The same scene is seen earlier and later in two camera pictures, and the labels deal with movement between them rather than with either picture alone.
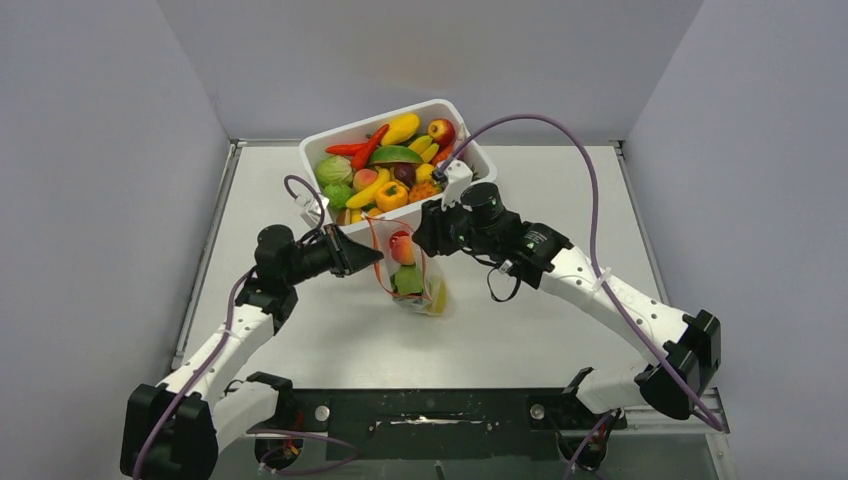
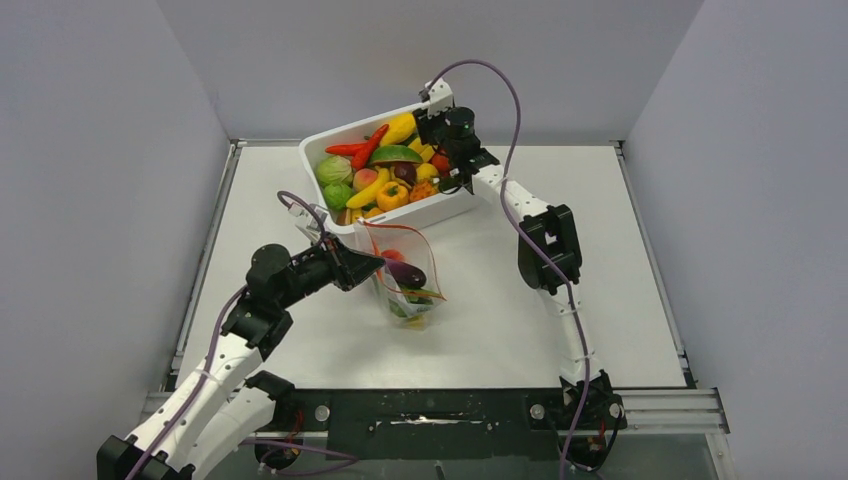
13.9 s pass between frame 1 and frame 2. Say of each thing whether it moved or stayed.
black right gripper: moved
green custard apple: stayed
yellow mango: stayed
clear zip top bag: moved
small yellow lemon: stayed
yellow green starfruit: moved
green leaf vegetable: moved
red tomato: moved
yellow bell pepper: stayed
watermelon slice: stayed
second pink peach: stayed
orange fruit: stayed
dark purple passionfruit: stayed
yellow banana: stayed
